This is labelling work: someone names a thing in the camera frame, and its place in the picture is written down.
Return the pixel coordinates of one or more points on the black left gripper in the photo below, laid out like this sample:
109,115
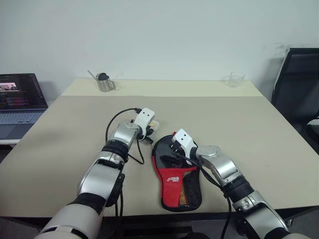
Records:
147,136

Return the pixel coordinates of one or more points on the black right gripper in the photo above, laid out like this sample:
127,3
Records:
177,149

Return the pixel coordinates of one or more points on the black and red paddle case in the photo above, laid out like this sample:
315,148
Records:
174,184

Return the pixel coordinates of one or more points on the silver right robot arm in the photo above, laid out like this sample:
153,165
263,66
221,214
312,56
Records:
224,169

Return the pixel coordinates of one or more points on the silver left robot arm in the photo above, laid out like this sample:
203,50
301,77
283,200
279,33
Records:
99,174

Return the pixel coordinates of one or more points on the stainless steel cup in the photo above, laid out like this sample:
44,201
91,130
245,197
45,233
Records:
106,85

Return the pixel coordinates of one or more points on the black object in cup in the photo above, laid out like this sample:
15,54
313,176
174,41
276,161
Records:
102,76

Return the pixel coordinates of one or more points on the thin metal straw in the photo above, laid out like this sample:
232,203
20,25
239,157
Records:
91,74

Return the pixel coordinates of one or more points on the clear glass cup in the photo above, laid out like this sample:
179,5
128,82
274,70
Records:
234,79

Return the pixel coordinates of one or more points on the open grey laptop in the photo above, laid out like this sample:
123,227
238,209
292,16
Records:
20,99

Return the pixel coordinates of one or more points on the black office chair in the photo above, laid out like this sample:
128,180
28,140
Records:
296,82

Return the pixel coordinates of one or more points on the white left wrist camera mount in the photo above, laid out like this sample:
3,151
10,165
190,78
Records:
145,117

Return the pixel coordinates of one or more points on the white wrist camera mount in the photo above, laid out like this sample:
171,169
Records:
184,139
145,117

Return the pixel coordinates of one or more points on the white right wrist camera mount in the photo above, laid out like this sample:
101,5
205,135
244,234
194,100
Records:
184,139

